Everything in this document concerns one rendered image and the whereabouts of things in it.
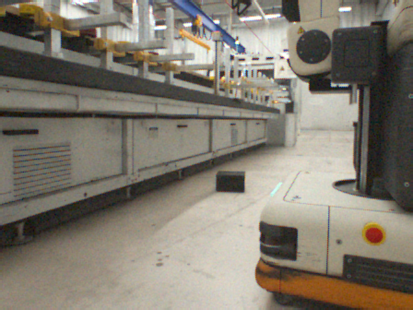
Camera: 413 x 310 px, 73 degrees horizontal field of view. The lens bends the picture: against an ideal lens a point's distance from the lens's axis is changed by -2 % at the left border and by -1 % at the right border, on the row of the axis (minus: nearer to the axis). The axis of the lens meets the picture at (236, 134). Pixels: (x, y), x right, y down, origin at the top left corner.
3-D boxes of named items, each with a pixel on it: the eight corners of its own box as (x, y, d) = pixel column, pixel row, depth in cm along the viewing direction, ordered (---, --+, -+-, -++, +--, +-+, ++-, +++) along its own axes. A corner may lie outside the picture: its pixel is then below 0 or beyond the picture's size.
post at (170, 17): (172, 89, 169) (173, 8, 166) (170, 89, 166) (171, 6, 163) (168, 89, 170) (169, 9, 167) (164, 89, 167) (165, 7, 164)
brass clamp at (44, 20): (80, 36, 104) (80, 22, 103) (46, 24, 91) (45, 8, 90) (68, 38, 105) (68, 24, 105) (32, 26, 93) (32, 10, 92)
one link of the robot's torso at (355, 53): (366, 105, 99) (369, 35, 98) (380, 100, 72) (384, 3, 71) (290, 105, 107) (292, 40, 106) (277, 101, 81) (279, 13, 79)
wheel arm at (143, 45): (168, 51, 117) (168, 40, 117) (163, 48, 114) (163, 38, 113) (87, 56, 130) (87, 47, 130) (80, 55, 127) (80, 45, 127)
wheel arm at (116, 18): (126, 27, 93) (127, 14, 93) (120, 24, 90) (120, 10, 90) (33, 37, 107) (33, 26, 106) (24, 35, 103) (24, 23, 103)
